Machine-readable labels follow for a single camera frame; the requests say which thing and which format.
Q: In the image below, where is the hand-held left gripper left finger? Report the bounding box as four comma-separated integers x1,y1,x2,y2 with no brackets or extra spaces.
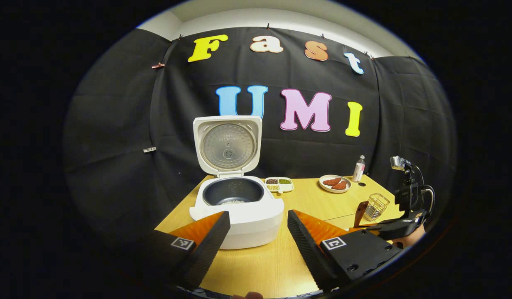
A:
148,211,231,291

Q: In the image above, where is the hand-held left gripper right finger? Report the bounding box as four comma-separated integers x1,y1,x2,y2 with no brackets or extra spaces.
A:
287,209,402,291

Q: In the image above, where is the brown wooden spoon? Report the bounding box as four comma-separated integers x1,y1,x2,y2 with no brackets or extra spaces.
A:
354,201,369,228

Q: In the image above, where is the white rice cooker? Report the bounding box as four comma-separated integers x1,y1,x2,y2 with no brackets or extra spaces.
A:
189,115,284,250

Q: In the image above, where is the clear bottle with pink label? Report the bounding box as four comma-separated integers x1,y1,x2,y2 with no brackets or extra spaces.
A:
352,155,366,183

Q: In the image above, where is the white round plate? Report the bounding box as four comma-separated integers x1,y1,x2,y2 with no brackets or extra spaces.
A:
319,174,352,194

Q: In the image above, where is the white divided grain dish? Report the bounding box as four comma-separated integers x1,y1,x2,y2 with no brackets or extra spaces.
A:
264,177,294,194

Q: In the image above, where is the black backdrop cloth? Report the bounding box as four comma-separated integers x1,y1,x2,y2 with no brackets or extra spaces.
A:
63,27,458,250

